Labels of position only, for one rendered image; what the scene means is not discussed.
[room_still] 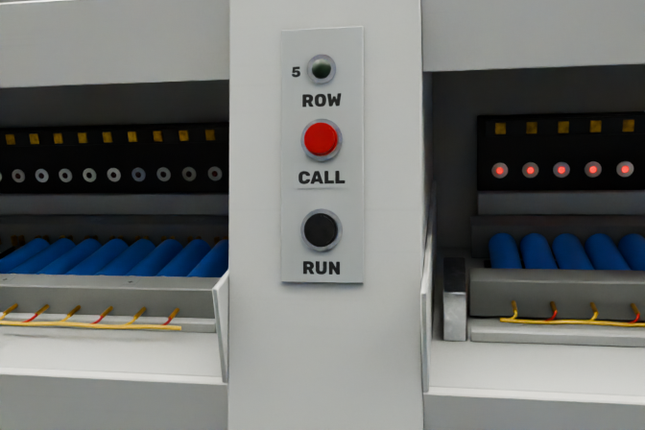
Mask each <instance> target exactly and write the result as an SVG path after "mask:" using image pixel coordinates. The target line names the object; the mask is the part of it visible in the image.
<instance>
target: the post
mask: <svg viewBox="0 0 645 430"><path fill-rule="evenodd" d="M357 26H363V28H364V283H322V282H281V31H282V30H300V29H319V28H339V27H357ZM432 180H433V72H422V62H421V10H420V0H230V24H229V227H228V429H227V430H423V406H422V361H421V315H420V289H421V281H422V271H423V261H424V252H425V242H426V232H427V223H428V213H429V204H430V194H431V185H432Z"/></svg>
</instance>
